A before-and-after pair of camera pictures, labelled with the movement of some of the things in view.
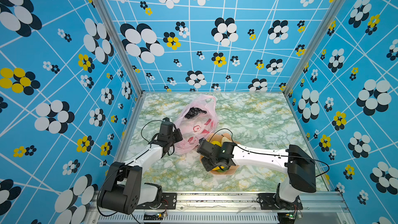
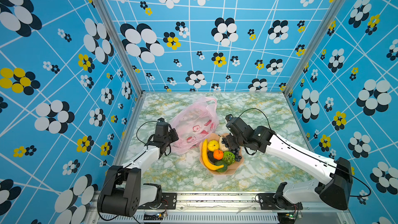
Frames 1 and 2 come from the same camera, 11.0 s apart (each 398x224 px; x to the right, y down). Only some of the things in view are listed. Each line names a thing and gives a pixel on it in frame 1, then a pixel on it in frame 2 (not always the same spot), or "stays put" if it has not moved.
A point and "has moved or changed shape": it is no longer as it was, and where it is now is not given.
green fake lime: [224, 170] stays put
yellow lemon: [214, 142] stays put
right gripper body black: [209, 165] to [232, 142]
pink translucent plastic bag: [195, 130] stays put
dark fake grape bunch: [193, 112] has moved or changed shape
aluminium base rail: [231, 208] stays put
